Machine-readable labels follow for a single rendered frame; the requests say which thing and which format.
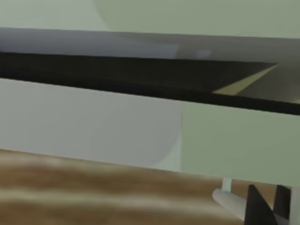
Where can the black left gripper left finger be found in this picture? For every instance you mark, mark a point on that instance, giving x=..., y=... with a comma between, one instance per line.
x=256, y=211

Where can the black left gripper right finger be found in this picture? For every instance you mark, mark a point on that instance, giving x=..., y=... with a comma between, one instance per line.
x=283, y=201

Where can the dark horizontal bar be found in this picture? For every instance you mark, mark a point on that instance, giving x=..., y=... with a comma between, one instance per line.
x=75, y=43

